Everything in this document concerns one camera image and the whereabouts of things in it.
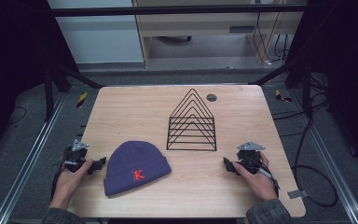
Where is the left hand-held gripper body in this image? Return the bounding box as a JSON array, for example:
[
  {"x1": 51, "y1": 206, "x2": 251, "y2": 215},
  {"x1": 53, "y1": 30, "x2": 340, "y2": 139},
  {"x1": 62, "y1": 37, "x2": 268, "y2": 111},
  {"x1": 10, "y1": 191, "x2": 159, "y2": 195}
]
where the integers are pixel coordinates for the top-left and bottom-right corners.
[{"x1": 62, "y1": 139, "x2": 90, "y2": 174}]

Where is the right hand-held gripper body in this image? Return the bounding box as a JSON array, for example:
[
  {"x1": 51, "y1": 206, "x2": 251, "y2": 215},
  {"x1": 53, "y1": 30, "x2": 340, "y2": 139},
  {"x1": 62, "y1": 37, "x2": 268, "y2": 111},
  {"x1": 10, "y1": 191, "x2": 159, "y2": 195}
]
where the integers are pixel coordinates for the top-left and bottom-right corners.
[{"x1": 235, "y1": 141, "x2": 267, "y2": 175}]

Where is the person's right hand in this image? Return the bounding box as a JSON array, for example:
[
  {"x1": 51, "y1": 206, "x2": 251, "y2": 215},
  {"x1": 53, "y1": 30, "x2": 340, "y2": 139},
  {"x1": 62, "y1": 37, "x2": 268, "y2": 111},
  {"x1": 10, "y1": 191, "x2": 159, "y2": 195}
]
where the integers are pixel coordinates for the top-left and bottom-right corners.
[{"x1": 232, "y1": 151, "x2": 279, "y2": 203}]

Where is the person's left hand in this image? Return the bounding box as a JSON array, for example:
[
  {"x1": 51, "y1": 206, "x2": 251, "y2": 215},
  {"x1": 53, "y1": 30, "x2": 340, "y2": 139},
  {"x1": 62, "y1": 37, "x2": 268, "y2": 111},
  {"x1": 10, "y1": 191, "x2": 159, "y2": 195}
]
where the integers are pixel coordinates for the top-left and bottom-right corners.
[{"x1": 48, "y1": 159, "x2": 94, "y2": 210}]

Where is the purple knit beanie red letter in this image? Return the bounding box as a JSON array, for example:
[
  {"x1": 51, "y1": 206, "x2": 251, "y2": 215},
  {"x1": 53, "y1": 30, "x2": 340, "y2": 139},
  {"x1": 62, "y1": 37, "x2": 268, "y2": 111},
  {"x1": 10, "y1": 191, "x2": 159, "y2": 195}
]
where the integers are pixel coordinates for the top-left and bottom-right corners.
[{"x1": 103, "y1": 140, "x2": 172, "y2": 197}]

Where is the yellow black hazard tape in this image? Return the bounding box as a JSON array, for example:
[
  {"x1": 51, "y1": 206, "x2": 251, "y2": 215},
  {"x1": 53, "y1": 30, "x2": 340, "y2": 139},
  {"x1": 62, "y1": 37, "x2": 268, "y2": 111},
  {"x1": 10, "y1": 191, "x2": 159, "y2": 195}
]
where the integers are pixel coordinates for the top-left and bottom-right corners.
[
  {"x1": 76, "y1": 91, "x2": 89, "y2": 110},
  {"x1": 274, "y1": 89, "x2": 294, "y2": 104}
]

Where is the black metal stand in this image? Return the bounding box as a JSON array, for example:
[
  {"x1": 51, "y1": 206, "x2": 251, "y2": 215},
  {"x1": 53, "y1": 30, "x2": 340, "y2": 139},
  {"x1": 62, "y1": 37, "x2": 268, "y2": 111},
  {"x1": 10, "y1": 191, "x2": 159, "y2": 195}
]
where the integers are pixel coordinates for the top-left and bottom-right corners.
[
  {"x1": 247, "y1": 57, "x2": 314, "y2": 119},
  {"x1": 42, "y1": 57, "x2": 107, "y2": 123}
]

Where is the black curtain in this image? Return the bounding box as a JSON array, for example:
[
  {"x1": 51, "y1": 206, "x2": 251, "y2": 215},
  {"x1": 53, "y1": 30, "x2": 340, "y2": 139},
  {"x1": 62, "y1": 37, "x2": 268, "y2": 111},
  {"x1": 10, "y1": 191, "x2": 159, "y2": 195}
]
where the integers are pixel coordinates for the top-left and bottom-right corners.
[
  {"x1": 0, "y1": 0, "x2": 80, "y2": 166},
  {"x1": 284, "y1": 0, "x2": 358, "y2": 174}
]

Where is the white cabinet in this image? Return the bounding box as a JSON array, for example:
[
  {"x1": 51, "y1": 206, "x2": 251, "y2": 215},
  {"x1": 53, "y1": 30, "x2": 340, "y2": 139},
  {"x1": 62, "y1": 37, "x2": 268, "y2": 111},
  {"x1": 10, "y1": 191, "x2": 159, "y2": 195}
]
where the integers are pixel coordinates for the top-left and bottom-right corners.
[{"x1": 47, "y1": 0, "x2": 146, "y2": 65}]

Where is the light wooden desk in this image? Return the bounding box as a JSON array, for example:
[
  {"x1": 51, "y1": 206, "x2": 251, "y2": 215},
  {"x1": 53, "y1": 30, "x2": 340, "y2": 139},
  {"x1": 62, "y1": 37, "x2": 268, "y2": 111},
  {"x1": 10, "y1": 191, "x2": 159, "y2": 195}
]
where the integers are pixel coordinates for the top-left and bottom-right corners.
[{"x1": 131, "y1": 0, "x2": 310, "y2": 68}]

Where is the black metal crossbar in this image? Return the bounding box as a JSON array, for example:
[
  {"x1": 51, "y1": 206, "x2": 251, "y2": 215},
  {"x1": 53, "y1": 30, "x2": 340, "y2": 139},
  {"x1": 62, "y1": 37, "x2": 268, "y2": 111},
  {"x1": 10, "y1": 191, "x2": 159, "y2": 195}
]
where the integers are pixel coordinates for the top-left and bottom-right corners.
[{"x1": 47, "y1": 4, "x2": 310, "y2": 18}]

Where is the right hand-held gripper cable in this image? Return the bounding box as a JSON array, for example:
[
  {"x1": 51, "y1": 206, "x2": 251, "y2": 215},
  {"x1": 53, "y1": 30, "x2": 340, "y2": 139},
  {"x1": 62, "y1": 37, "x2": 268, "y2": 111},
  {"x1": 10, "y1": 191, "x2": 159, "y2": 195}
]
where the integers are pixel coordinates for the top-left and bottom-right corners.
[{"x1": 251, "y1": 157, "x2": 282, "y2": 198}]

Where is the hand-held gripper cable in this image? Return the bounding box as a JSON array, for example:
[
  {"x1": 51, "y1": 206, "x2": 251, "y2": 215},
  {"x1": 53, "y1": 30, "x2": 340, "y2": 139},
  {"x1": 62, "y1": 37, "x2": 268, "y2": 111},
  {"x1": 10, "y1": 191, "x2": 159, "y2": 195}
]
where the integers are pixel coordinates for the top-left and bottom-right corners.
[
  {"x1": 251, "y1": 157, "x2": 282, "y2": 198},
  {"x1": 50, "y1": 148, "x2": 73, "y2": 202}
]

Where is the left hand-held gripper cable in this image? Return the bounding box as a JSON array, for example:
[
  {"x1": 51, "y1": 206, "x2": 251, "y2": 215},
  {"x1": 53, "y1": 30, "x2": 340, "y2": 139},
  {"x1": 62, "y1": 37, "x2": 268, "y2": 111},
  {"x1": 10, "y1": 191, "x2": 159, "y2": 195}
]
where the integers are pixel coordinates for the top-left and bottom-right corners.
[{"x1": 50, "y1": 148, "x2": 73, "y2": 202}]

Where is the aluminium floor rail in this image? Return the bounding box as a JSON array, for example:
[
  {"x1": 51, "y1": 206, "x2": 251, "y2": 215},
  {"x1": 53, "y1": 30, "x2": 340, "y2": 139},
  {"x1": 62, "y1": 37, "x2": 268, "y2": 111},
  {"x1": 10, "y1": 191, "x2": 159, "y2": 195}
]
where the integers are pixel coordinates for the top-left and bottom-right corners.
[
  {"x1": 288, "y1": 89, "x2": 358, "y2": 224},
  {"x1": 0, "y1": 92, "x2": 68, "y2": 224}
]

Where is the black wire triangular rack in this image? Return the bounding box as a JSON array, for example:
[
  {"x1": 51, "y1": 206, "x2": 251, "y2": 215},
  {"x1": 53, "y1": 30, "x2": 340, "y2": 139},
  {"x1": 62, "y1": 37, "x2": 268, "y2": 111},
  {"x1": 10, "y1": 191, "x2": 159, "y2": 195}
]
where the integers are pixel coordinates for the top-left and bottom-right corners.
[{"x1": 166, "y1": 88, "x2": 218, "y2": 152}]

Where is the black floor cable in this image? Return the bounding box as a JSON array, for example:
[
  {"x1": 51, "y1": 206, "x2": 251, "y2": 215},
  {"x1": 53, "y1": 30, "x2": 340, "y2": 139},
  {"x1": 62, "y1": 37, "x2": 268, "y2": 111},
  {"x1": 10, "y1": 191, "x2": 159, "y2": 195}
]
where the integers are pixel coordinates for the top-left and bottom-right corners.
[{"x1": 272, "y1": 98, "x2": 339, "y2": 208}]

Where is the bundle of hanging cables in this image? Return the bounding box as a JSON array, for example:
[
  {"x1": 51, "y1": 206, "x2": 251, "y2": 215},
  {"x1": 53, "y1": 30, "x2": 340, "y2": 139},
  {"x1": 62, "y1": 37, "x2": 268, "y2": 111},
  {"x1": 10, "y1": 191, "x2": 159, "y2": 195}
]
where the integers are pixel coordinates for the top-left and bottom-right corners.
[{"x1": 252, "y1": 11, "x2": 291, "y2": 67}]

